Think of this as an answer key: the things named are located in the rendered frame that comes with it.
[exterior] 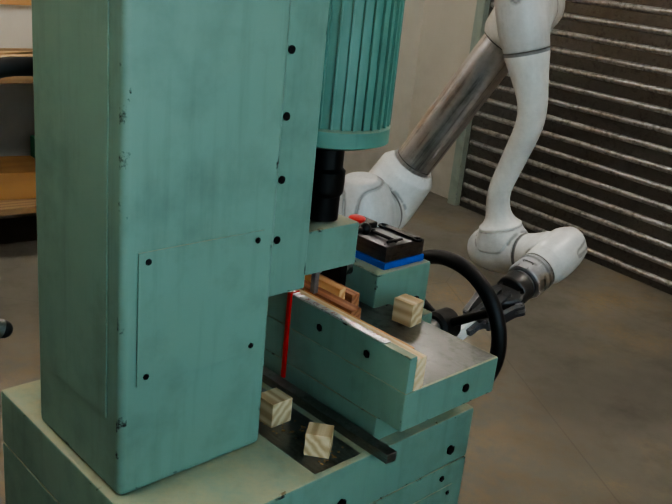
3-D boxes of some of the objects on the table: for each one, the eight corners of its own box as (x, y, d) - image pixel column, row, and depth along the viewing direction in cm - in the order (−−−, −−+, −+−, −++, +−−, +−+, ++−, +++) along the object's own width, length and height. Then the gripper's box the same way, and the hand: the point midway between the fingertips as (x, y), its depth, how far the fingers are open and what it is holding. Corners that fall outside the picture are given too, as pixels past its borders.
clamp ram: (368, 299, 145) (374, 249, 142) (336, 308, 140) (342, 256, 137) (333, 281, 151) (338, 233, 148) (301, 289, 146) (305, 240, 143)
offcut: (421, 322, 139) (424, 300, 137) (410, 328, 136) (413, 305, 135) (402, 315, 141) (405, 293, 140) (391, 320, 139) (394, 297, 137)
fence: (413, 392, 117) (418, 356, 115) (405, 395, 116) (410, 359, 114) (172, 254, 157) (173, 226, 155) (164, 256, 156) (165, 227, 154)
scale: (391, 342, 118) (391, 341, 118) (384, 344, 117) (384, 343, 117) (188, 234, 151) (188, 233, 151) (182, 235, 151) (182, 235, 151)
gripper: (497, 260, 192) (427, 314, 180) (546, 279, 184) (475, 337, 172) (499, 286, 197) (430, 341, 184) (546, 307, 188) (478, 365, 176)
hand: (463, 330), depth 180 cm, fingers closed
